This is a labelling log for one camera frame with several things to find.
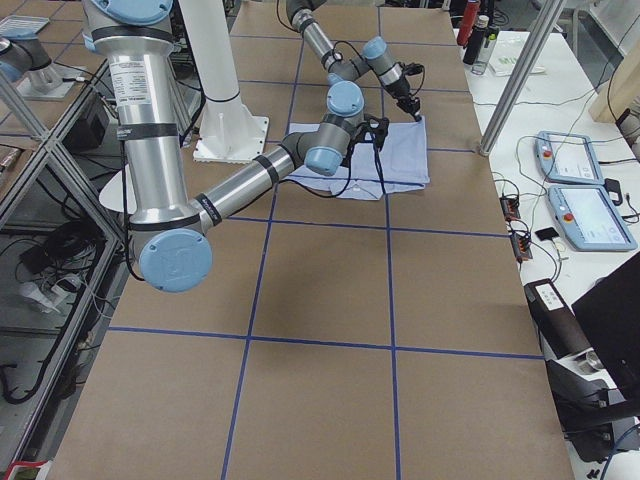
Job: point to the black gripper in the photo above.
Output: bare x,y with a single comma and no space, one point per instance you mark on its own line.
402,93
378,141

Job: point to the light blue striped shirt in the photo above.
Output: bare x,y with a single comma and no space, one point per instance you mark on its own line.
404,164

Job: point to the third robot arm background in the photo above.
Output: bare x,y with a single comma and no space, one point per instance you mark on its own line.
24,60

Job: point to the black insulated bottle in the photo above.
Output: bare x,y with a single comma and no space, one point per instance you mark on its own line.
475,39

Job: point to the clear water bottle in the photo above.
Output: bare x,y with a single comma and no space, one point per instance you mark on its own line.
487,47

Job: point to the red bottle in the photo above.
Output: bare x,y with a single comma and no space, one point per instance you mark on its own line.
470,13

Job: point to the upper blue teach pendant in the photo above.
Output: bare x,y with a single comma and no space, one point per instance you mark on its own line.
567,158

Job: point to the blue teach pendant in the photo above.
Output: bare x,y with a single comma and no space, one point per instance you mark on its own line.
588,219
567,158

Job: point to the small black phone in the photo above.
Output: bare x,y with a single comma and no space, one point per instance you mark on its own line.
547,234

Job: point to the lower blue teach pendant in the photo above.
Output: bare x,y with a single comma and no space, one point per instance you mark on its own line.
588,219

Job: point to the dark brown rectangular box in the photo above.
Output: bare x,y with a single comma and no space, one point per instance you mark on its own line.
555,319

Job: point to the white curved chair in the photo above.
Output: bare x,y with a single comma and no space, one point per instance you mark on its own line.
111,195

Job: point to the black monitor stand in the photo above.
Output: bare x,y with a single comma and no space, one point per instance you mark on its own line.
594,416

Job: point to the grey metal frame post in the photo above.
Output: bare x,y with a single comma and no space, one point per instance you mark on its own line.
542,27

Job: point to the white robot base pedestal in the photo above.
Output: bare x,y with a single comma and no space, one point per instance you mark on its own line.
228,131

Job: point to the aluminium frame rail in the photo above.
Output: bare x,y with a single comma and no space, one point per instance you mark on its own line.
62,265

